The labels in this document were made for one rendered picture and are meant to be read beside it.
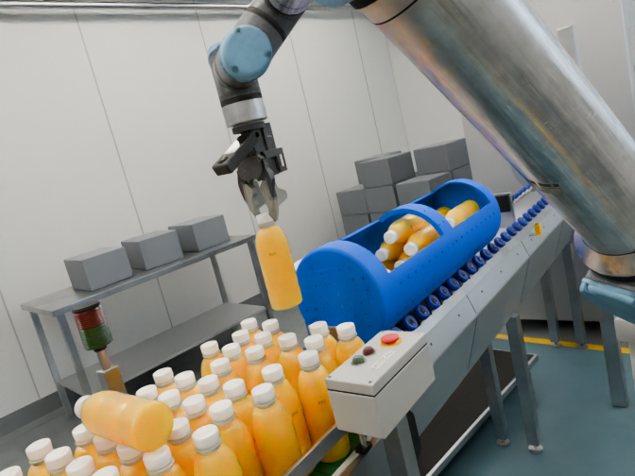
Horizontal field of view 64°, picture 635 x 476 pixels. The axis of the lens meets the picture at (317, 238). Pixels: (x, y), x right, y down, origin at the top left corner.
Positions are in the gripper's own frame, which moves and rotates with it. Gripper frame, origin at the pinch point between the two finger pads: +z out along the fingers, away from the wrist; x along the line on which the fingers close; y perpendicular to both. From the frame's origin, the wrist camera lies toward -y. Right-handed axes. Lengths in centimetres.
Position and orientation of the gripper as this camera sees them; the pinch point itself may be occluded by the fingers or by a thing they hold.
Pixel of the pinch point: (265, 217)
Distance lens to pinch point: 112.1
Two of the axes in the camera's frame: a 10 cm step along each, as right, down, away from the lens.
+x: -7.7, 0.7, 6.4
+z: 2.4, 9.6, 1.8
